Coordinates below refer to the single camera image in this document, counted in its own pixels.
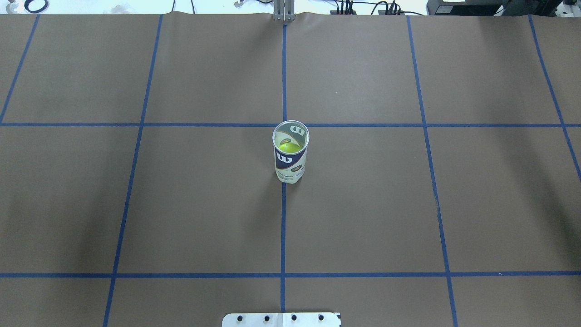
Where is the white tennis ball can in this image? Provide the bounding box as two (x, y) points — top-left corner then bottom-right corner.
(271, 120), (310, 184)

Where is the black box white label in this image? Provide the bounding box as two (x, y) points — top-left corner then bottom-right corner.
(426, 0), (502, 16)

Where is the aluminium frame post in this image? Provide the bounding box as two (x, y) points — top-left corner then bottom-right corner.
(272, 0), (296, 22)

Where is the white pedestal column base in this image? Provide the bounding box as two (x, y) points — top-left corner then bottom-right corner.
(222, 312), (342, 327)

